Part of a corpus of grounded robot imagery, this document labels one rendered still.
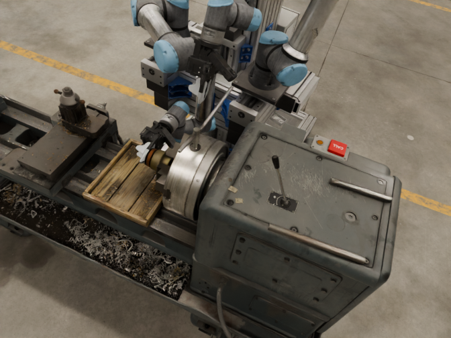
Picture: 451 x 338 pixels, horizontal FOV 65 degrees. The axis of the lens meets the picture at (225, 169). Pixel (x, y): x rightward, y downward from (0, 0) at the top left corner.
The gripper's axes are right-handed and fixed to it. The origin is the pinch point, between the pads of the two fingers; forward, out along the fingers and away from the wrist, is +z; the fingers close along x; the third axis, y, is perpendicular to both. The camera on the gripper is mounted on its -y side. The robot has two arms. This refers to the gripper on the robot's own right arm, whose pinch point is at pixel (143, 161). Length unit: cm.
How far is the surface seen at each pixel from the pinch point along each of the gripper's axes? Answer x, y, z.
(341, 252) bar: 19, -74, 15
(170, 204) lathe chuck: -0.1, -18.7, 12.2
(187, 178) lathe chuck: 11.3, -22.3, 7.2
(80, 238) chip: -54, 27, 19
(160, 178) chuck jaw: 4.5, -11.6, 7.3
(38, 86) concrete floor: -107, 180, -102
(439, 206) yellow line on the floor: -108, -168, -146
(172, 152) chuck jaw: 4.7, -9.5, -5.6
